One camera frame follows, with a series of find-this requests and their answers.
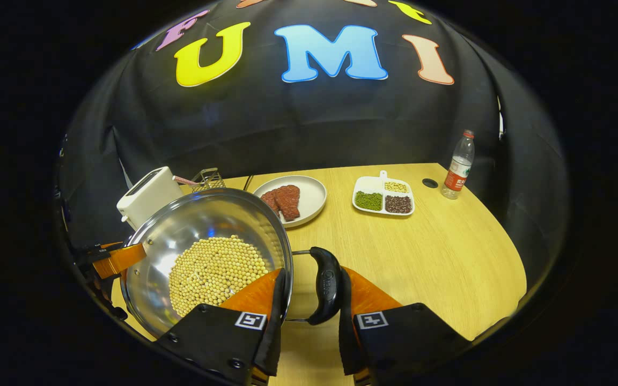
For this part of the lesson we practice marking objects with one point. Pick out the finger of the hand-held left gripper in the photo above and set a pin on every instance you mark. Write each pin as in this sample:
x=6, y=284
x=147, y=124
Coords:
x=121, y=258

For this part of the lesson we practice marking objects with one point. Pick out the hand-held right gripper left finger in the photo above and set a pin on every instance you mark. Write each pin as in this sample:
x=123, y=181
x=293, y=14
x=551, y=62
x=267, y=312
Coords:
x=274, y=321

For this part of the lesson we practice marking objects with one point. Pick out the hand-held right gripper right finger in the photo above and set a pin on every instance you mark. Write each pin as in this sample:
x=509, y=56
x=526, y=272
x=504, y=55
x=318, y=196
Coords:
x=345, y=332

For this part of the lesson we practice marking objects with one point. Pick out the pile of soybeans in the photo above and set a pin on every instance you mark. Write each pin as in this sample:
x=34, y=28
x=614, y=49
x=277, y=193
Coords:
x=218, y=273

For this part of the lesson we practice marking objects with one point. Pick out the stainless steel pot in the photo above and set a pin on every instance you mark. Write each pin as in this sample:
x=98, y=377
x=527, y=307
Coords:
x=196, y=220

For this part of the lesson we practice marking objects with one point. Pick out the white toaster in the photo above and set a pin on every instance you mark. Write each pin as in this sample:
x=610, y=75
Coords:
x=145, y=201

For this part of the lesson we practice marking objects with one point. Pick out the pink striped straw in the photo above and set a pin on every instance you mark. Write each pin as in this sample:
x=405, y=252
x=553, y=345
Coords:
x=183, y=180

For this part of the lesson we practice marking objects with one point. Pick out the red meat slice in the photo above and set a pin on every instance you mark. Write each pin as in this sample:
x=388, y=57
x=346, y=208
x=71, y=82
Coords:
x=269, y=201
x=288, y=201

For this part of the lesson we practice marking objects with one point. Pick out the white round plate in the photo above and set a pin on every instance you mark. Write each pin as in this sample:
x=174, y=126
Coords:
x=311, y=198

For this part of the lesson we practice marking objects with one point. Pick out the white divided bean dish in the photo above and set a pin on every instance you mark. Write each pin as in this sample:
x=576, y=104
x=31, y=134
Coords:
x=368, y=201

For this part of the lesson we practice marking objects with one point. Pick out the clear plastic water bottle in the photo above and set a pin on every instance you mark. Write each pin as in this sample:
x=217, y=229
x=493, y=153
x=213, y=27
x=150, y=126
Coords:
x=456, y=171

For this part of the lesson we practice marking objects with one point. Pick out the black backdrop cloth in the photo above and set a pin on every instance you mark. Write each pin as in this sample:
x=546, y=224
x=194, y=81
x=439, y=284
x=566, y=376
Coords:
x=287, y=123

